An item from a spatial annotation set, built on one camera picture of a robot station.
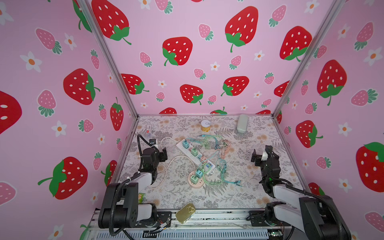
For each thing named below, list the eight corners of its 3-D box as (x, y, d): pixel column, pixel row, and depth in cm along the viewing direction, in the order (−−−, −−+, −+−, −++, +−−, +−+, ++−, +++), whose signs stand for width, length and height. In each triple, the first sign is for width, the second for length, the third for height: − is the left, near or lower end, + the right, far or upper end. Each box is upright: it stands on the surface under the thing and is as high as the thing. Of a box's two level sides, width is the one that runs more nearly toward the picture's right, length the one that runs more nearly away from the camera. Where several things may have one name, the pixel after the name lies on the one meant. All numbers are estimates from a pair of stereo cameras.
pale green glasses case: (235, 131, 112) (236, 129, 110) (239, 114, 124) (239, 112, 122) (245, 134, 110) (246, 132, 109) (248, 116, 122) (248, 114, 121)
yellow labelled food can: (200, 132, 113) (200, 126, 108) (200, 125, 118) (200, 119, 113) (210, 132, 113) (210, 126, 108) (209, 125, 118) (210, 119, 113)
